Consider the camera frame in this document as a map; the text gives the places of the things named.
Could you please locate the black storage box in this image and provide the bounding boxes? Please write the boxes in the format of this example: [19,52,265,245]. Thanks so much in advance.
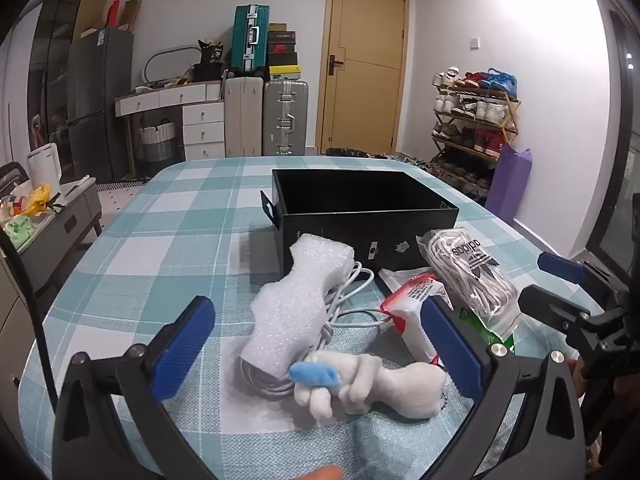
[192,62,226,82]

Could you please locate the clear bag of white laces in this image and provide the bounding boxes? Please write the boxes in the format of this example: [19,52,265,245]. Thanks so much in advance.
[416,227,521,341]

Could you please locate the grey refrigerator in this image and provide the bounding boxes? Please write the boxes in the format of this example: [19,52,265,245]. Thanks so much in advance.
[66,27,135,184]

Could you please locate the black chair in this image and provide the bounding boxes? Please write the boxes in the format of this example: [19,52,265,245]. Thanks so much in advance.
[0,161,31,196]

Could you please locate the yellow wooden door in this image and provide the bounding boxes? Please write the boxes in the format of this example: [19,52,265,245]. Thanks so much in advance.
[316,0,411,156]

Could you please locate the grey side cabinet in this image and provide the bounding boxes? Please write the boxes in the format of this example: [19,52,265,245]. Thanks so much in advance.
[0,177,103,286]

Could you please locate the green plastic bag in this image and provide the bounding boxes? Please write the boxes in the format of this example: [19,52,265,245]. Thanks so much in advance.
[2,215,38,252]

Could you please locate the oval mirror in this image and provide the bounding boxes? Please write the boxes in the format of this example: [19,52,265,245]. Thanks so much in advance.
[142,46,201,84]

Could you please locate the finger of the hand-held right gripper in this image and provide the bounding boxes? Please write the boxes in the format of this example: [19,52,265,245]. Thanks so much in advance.
[517,285,607,334]
[537,252,623,297]

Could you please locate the dark glass cabinet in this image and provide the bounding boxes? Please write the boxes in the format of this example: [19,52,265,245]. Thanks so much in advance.
[25,0,91,161]

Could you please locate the yellow plastic bag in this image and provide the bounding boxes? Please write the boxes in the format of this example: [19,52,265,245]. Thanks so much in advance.
[22,184,53,216]

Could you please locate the white plush toy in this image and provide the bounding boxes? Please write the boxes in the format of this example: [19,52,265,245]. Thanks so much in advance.
[289,352,448,421]

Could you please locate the beige suitcase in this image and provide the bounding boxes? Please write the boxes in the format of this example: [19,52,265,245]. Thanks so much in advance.
[223,76,265,158]

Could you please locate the scattered loose shoes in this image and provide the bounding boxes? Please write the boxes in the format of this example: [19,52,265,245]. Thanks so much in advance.
[370,152,436,172]

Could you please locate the white and grey woven basket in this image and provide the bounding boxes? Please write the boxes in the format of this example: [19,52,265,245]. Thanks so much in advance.
[139,121,177,162]

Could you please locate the purple bag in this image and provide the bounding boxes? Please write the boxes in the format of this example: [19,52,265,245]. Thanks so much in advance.
[485,142,532,226]

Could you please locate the small brown cardboard box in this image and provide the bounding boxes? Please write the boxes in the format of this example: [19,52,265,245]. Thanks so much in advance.
[120,0,142,31]

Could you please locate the large flat cardboard box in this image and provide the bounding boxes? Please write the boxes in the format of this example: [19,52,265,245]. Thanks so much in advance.
[72,0,111,41]

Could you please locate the person's right hand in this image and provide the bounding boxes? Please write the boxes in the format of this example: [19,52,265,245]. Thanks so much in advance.
[570,360,594,402]

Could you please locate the white drawer desk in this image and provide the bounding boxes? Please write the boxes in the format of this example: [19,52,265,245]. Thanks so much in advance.
[114,81,226,181]

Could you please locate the white charging cable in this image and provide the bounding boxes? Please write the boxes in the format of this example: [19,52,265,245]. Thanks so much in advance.
[240,260,396,396]

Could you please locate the teal checked tablecloth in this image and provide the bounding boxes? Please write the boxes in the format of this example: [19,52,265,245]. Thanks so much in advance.
[17,155,601,480]

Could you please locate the black paper bag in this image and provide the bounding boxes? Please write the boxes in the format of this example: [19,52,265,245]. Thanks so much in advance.
[197,39,226,65]

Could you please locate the red and white packet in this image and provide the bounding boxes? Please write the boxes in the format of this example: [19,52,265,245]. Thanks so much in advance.
[380,272,456,366]

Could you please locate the wooden shoe rack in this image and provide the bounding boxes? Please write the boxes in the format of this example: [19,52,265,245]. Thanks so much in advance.
[431,67,521,201]

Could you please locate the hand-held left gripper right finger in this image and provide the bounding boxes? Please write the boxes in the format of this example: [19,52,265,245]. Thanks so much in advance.
[419,296,587,480]

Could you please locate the white foam wrap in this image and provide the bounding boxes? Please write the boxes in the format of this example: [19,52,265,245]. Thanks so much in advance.
[239,234,356,380]

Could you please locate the black cardboard box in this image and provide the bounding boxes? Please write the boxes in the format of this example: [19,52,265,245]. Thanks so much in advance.
[260,169,460,291]

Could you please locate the teal suitcase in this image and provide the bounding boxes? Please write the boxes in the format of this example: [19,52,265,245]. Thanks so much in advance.
[231,5,271,75]

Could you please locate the silver suitcase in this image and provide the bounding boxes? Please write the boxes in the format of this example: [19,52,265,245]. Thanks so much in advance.
[263,80,309,157]

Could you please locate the green packet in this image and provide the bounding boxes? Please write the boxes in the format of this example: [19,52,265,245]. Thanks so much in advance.
[457,307,516,356]

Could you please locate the black cable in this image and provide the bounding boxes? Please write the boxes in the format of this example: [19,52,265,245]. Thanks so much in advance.
[0,230,63,401]

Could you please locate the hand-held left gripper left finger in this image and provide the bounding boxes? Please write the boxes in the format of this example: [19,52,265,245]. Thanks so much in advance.
[52,296,217,480]

